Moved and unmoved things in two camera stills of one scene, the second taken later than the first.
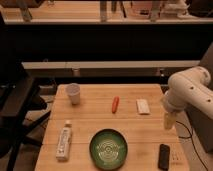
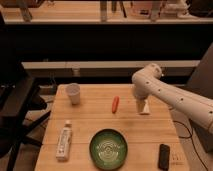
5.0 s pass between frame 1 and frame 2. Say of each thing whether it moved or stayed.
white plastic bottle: stayed
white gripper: moved
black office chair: stayed
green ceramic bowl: stayed
